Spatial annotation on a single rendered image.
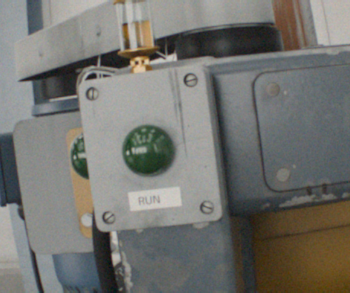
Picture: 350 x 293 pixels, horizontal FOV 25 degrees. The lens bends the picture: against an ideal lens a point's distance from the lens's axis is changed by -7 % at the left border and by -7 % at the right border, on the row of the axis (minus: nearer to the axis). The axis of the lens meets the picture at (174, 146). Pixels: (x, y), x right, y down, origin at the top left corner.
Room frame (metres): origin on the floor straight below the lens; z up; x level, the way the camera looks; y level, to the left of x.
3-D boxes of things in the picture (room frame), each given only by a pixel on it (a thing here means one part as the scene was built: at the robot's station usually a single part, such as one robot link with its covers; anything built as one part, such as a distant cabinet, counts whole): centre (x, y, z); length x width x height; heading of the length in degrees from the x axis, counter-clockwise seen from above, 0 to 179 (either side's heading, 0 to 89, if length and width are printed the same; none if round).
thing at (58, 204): (0.94, 0.05, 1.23); 0.28 x 0.07 x 0.16; 82
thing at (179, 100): (0.50, 0.01, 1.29); 0.08 x 0.05 x 0.09; 82
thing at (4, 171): (1.00, 0.20, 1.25); 0.10 x 0.08 x 0.12; 17
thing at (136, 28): (0.56, 0.02, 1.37); 0.03 x 0.02 x 0.03; 82
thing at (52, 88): (1.03, 0.10, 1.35); 0.12 x 0.12 x 0.04
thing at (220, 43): (0.68, -0.06, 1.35); 0.09 x 0.09 x 0.03
